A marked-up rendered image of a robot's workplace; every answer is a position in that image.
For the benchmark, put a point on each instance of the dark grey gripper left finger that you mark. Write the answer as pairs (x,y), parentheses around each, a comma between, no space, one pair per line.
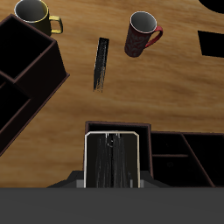
(76,178)

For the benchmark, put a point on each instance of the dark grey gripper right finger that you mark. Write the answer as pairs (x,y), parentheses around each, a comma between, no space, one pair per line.
(146,179)

